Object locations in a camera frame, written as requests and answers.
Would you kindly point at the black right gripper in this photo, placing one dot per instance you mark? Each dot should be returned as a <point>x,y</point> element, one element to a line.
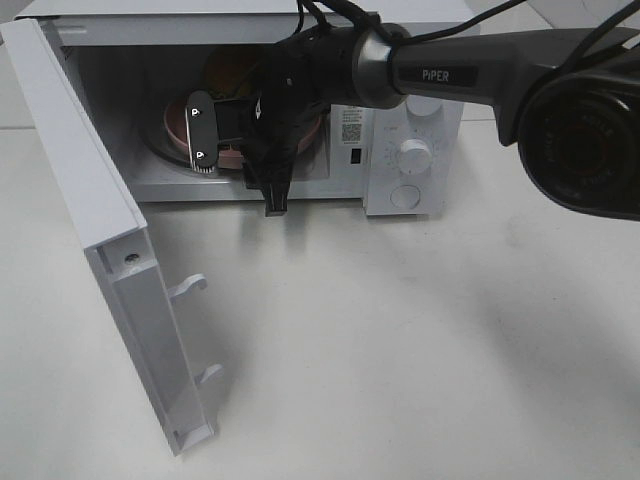
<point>265,134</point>

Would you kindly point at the pink round plate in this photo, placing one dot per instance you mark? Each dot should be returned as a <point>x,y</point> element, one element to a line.
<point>230,158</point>

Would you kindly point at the toy hamburger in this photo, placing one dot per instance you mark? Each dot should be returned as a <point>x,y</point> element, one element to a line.
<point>228,71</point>

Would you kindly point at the round door release button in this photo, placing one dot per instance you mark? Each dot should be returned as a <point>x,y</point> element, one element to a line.
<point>406,197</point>

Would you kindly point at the white timer knob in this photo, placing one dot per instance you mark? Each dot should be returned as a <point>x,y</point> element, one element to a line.
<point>414,157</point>

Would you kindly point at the white microwave door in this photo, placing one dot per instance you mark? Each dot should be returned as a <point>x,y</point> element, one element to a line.
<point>114,236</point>

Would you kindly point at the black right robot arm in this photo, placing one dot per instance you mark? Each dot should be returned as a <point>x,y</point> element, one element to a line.
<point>571,107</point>

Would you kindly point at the glass microwave turntable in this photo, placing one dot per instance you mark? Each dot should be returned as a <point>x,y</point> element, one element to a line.
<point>161,154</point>

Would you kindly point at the white microwave oven body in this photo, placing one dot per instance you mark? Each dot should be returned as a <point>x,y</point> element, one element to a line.
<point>106,83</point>

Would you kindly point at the upper white power knob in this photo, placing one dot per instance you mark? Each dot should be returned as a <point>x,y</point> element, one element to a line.
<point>422,107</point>

